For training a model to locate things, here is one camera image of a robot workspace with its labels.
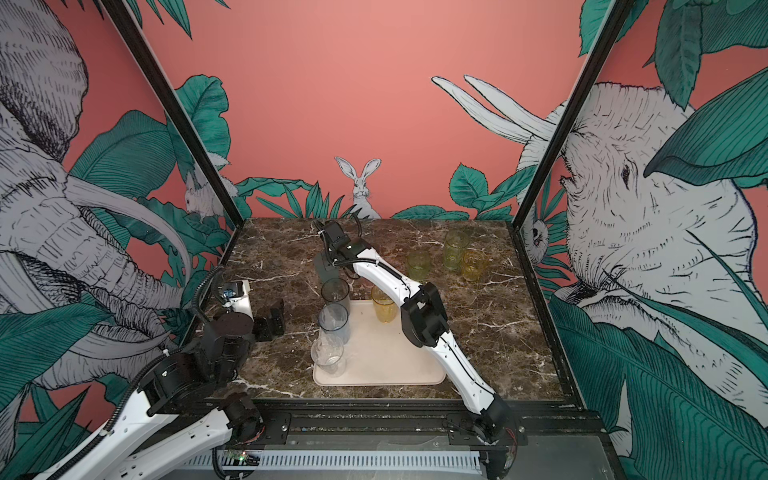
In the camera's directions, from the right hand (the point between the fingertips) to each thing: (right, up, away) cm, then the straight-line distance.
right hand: (326, 253), depth 95 cm
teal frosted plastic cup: (+1, -6, -7) cm, 10 cm away
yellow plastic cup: (+51, -5, +11) cm, 53 cm away
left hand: (-8, -11, -27) cm, 30 cm away
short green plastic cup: (+31, -4, +11) cm, 33 cm away
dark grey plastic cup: (+4, -11, -7) cm, 14 cm away
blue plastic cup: (+4, -20, -8) cm, 22 cm away
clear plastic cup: (+4, -29, -12) cm, 32 cm away
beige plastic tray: (+18, -30, -8) cm, 36 cm away
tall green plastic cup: (+46, +4, +21) cm, 51 cm away
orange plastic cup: (+19, -18, 0) cm, 27 cm away
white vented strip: (+10, -50, -25) cm, 56 cm away
